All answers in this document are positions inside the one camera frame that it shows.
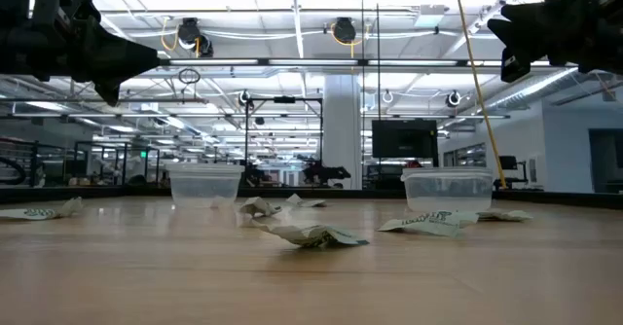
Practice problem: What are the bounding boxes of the banknote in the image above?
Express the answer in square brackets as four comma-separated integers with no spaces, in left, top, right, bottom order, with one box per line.
[238,197,283,218]
[0,197,84,221]

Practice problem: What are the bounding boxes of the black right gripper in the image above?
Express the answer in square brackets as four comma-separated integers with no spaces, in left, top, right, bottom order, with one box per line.
[488,0,623,84]

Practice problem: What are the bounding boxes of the long LED light bar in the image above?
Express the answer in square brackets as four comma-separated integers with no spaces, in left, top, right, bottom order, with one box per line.
[158,56,554,69]

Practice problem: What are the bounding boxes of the yellow hanging cable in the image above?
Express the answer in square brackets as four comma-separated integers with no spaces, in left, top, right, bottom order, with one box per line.
[452,0,508,190]

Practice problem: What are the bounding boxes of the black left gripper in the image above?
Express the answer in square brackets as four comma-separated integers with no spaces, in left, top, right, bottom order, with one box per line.
[0,0,162,107]

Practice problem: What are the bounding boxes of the black aluminium table frame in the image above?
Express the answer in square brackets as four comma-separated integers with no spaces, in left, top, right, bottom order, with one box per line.
[0,184,623,210]

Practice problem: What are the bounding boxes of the black hanging cable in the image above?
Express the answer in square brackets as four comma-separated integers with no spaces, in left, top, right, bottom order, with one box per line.
[374,0,382,190]
[359,0,366,190]

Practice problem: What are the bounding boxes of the black frame robot station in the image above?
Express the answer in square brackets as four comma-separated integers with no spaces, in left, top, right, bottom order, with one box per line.
[244,95,324,190]

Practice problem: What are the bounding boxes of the black cage frame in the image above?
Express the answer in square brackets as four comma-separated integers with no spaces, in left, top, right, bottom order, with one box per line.
[72,140,162,188]

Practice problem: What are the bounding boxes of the black ceiling cable reel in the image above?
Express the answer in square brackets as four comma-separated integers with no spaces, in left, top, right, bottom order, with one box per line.
[175,17,215,58]
[330,17,359,45]

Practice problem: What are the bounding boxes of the black flat monitor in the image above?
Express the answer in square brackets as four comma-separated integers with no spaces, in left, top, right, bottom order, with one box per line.
[371,119,439,160]

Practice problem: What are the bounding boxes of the clear round plastic container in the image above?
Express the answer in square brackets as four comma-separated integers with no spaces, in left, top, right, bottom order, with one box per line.
[165,162,244,208]
[401,166,495,213]

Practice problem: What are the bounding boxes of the white square pillar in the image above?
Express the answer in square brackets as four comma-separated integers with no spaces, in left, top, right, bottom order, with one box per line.
[322,74,364,191]

